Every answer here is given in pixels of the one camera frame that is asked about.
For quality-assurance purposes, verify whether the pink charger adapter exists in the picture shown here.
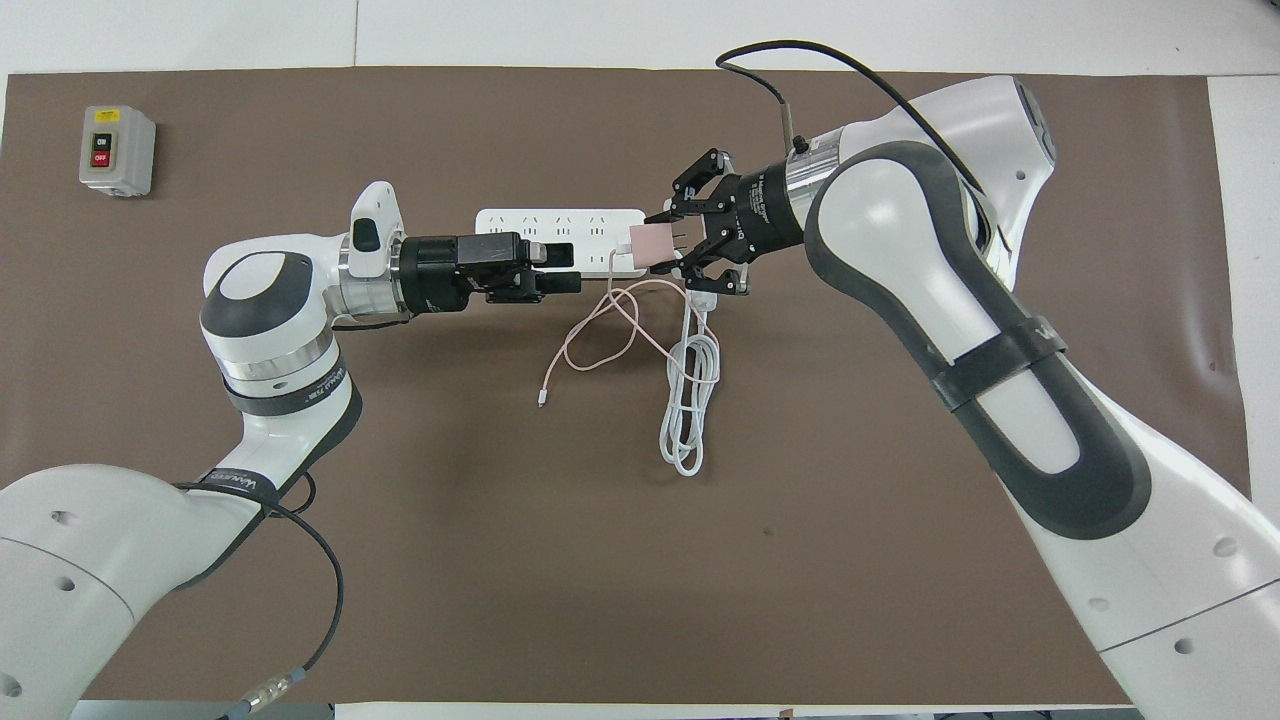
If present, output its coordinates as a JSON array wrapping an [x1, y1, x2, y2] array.
[[629, 224, 691, 273]]

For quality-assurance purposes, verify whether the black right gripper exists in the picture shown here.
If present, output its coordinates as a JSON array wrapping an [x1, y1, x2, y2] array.
[[648, 148, 807, 297]]

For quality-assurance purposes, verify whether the brown paper mat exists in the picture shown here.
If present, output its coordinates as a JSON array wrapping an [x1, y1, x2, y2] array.
[[0, 66, 1263, 707]]

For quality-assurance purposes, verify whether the white power strip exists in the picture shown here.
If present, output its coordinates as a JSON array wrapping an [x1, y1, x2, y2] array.
[[474, 207, 650, 280]]

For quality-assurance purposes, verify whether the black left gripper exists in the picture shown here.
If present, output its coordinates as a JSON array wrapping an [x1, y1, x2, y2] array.
[[400, 232, 584, 313]]

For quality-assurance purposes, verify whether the grey on-off switch box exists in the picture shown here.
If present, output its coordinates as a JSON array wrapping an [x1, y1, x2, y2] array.
[[79, 105, 158, 198]]

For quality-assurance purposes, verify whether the pink charging cable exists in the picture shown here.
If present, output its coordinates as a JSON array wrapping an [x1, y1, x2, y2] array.
[[537, 250, 703, 409]]

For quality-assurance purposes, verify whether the white power strip cord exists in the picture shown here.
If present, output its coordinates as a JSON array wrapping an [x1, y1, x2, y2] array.
[[657, 283, 722, 478]]

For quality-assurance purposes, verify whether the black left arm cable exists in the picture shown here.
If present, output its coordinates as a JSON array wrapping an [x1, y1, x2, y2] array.
[[175, 470, 346, 720]]

